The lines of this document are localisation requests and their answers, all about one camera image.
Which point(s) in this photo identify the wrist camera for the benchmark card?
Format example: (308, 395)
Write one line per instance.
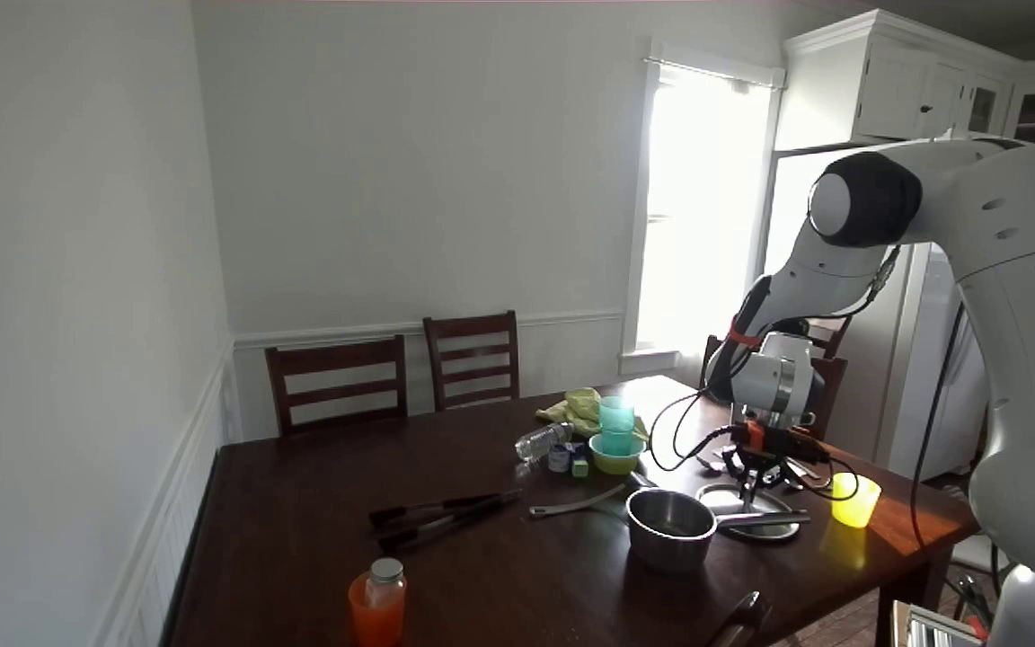
(807, 445)

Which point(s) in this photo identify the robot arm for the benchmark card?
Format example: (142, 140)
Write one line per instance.
(1012, 270)

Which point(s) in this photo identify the yellow-green cloth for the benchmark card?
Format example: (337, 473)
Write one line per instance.
(579, 409)

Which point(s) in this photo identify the silver lid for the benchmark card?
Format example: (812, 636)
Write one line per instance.
(756, 524)

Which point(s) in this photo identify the black tongs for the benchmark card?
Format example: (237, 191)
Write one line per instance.
(432, 519)

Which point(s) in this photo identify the dark wooden chair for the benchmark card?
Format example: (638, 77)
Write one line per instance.
(335, 361)
(830, 377)
(740, 622)
(471, 329)

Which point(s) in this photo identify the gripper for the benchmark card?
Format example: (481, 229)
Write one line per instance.
(756, 442)

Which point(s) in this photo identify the small green block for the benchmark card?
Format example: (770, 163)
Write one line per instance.
(579, 467)

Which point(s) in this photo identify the yellow plastic cup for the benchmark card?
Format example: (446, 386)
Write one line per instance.
(855, 503)

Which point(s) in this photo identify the stack of teal cups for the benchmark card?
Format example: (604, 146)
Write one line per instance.
(616, 422)

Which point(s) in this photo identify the green bowl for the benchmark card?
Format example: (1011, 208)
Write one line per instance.
(616, 462)

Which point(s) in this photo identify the small blue jar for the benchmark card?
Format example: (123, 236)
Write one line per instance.
(559, 459)

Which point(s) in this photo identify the small bottle with silver cap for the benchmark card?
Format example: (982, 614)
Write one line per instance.
(386, 582)

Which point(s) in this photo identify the clear plastic water bottle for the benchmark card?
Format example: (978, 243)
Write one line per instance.
(543, 441)

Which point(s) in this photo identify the white wall cabinet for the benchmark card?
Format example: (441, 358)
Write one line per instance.
(895, 85)

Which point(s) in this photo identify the orange plastic cup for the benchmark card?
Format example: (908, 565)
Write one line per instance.
(374, 624)

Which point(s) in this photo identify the silver pot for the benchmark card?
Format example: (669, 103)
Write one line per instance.
(668, 530)

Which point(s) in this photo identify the window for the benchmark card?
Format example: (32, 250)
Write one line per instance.
(702, 207)

